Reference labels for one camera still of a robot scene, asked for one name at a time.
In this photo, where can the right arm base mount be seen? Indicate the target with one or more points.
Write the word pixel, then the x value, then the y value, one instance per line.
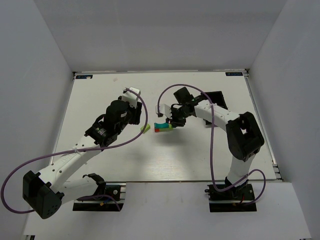
pixel 231 201

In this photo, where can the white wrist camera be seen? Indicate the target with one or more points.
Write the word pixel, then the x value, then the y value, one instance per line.
pixel 131 96
pixel 163 110

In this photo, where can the long green block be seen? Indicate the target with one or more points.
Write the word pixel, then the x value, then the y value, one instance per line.
pixel 166 129

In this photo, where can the flat green block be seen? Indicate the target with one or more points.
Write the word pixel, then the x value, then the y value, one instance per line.
pixel 145 128

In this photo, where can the left blue corner label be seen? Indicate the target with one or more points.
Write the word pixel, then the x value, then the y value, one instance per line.
pixel 83 76

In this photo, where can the right blue corner label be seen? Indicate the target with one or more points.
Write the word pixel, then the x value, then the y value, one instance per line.
pixel 229 74

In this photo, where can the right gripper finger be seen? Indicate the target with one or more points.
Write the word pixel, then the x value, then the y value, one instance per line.
pixel 168 121
pixel 177 124

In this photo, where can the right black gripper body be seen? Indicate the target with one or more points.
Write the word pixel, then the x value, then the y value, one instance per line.
pixel 175 119

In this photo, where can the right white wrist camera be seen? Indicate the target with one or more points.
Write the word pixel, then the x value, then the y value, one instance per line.
pixel 163 110

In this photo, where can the teal arch block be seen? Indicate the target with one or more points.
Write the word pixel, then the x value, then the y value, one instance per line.
pixel 161 125

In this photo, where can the blue corner label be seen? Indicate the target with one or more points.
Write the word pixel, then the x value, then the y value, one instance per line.
pixel 83 76
pixel 229 74

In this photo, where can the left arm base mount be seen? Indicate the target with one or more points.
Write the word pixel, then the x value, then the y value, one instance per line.
pixel 111 199

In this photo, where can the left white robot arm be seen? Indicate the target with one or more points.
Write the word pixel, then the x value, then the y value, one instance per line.
pixel 46 190

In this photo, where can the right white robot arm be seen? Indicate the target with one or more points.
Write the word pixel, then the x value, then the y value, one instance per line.
pixel 244 137

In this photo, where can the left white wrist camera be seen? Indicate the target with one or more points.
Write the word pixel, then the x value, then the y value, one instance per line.
pixel 131 96

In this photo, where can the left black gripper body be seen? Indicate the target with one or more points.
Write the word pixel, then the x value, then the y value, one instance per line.
pixel 137 114

